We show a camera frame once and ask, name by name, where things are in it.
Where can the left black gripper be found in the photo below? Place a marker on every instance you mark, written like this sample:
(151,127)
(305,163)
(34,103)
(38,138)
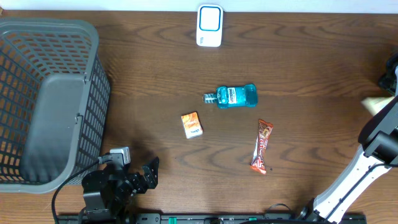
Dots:
(150,179)

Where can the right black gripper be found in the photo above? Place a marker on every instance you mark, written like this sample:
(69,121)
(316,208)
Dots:
(384,81)

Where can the yellow snack bag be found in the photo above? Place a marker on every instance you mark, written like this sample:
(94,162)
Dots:
(375,104)

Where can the small orange box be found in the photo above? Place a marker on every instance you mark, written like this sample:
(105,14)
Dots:
(191,125)

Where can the blue mouthwash bottle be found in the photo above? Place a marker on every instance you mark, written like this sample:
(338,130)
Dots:
(226,97)

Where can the red-brown snack bar wrapper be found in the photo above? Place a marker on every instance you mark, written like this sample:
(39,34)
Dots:
(264,132)

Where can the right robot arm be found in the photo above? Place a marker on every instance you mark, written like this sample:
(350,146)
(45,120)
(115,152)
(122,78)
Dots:
(375,156)

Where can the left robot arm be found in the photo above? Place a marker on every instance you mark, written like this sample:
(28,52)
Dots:
(109,191)

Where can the white barcode scanner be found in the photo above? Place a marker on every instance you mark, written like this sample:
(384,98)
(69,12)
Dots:
(209,25)

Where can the grey plastic shopping basket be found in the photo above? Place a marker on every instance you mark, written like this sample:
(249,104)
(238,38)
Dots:
(54,100)

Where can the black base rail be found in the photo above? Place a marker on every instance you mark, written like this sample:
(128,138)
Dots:
(155,218)

